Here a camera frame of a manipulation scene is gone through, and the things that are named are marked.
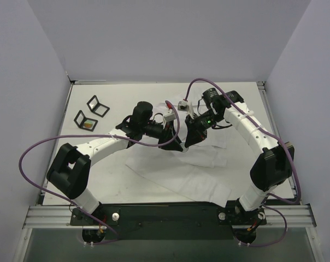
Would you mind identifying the white garment shirt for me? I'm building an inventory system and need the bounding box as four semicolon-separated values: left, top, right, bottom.
125;125;231;207

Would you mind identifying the colourful painted round brooch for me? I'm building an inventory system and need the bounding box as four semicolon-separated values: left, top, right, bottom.
84;123;93;128

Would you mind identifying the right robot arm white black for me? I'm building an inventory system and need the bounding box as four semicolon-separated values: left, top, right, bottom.
185;88;294;218

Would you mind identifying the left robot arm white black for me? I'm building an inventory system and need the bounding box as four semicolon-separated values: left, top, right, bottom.
46;102;184;225

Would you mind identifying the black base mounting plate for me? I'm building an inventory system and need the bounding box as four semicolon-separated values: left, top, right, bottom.
70;201;267;242

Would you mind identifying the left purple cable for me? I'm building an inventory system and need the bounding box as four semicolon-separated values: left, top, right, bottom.
19;100;182;245

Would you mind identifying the purple cable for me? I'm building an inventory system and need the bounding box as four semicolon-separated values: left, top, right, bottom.
19;100;182;245
182;78;302;248

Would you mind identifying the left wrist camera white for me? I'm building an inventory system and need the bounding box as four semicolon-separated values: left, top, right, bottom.
162;110;177;124

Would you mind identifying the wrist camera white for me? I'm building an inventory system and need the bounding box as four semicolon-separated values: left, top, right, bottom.
178;100;194;118
162;110;177;124

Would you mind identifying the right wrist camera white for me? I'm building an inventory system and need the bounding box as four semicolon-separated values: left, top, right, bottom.
178;100;194;118

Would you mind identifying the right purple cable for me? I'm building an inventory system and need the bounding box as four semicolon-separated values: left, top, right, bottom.
182;78;302;248

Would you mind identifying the black frame stand upper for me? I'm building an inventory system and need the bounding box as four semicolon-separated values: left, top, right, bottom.
86;95;110;117

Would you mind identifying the black frame stand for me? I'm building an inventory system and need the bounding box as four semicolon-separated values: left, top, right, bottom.
86;95;110;117
73;110;98;132

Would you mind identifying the black frame stand lower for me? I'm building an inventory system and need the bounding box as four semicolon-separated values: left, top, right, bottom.
73;110;98;132

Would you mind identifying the aluminium front rail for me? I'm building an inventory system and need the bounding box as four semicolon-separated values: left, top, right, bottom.
23;205;72;229

